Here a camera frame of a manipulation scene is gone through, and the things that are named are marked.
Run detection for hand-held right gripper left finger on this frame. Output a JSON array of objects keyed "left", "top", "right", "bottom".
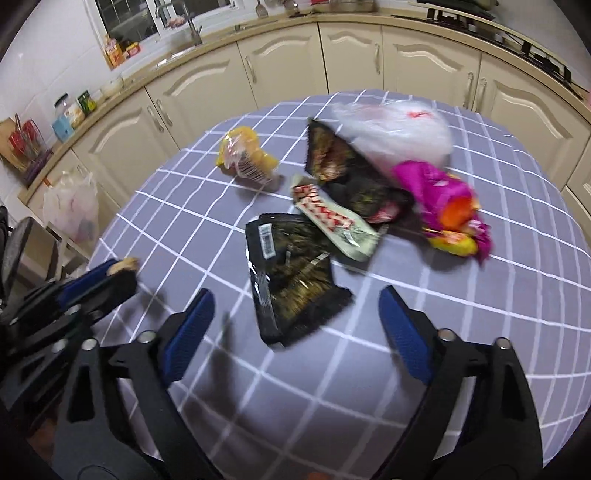
[{"left": 53, "top": 288, "right": 218, "bottom": 480}]

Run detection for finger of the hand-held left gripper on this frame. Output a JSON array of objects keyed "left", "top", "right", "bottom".
[
  {"left": 69, "top": 271, "right": 139, "bottom": 326},
  {"left": 28, "top": 259, "right": 121, "bottom": 315}
]

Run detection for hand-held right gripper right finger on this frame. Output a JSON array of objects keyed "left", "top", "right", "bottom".
[{"left": 379, "top": 285, "right": 543, "bottom": 480}]

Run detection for tan food scrap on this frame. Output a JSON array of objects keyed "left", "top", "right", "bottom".
[{"left": 107, "top": 257, "right": 139, "bottom": 277}]

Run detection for black gold snack packet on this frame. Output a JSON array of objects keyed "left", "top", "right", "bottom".
[
  {"left": 245, "top": 212, "right": 354, "bottom": 348},
  {"left": 307, "top": 117, "right": 414, "bottom": 224}
]

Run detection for white snack wrapper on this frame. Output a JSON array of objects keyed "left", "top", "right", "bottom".
[{"left": 291, "top": 174, "right": 389, "bottom": 261}]

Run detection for purple candy wrapper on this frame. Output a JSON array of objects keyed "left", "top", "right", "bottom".
[{"left": 392, "top": 159, "right": 492, "bottom": 266}]

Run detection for yellow snack wrapper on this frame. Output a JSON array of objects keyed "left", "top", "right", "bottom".
[{"left": 217, "top": 127, "right": 280, "bottom": 183}]

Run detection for white plastic bag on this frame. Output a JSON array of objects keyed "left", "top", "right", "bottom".
[{"left": 332, "top": 98, "right": 455, "bottom": 178}]

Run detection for purple checked tablecloth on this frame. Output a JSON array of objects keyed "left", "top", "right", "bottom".
[{"left": 85, "top": 90, "right": 591, "bottom": 480}]

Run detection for black folding chair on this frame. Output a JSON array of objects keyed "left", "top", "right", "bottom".
[{"left": 0, "top": 205, "right": 61, "bottom": 301}]

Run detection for hanging plastic bag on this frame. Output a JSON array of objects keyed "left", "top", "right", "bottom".
[{"left": 44, "top": 171, "right": 100, "bottom": 245}]

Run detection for red purple utensil rack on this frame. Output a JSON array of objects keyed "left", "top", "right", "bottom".
[{"left": 7, "top": 113, "right": 54, "bottom": 185}]

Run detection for blue carton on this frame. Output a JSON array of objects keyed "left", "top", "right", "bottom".
[{"left": 52, "top": 115, "right": 75, "bottom": 143}]

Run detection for jar with black lid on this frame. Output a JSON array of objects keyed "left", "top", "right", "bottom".
[{"left": 54, "top": 93, "right": 86, "bottom": 129}]

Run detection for stack of white bowls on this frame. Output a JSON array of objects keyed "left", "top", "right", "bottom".
[{"left": 99, "top": 76, "right": 124, "bottom": 100}]

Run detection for steel double sink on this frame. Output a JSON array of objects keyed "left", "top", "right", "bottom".
[{"left": 154, "top": 44, "right": 204, "bottom": 70}]

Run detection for steel faucet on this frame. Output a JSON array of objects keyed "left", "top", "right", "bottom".
[{"left": 156, "top": 4, "right": 204, "bottom": 47}]

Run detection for sliding window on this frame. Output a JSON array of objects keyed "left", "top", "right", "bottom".
[{"left": 95, "top": 0, "right": 241, "bottom": 47}]

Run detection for cream base cabinets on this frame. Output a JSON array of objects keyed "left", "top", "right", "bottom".
[{"left": 18, "top": 9, "right": 591, "bottom": 278}]

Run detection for black gas stove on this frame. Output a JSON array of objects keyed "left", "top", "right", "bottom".
[{"left": 392, "top": 4, "right": 585, "bottom": 100}]

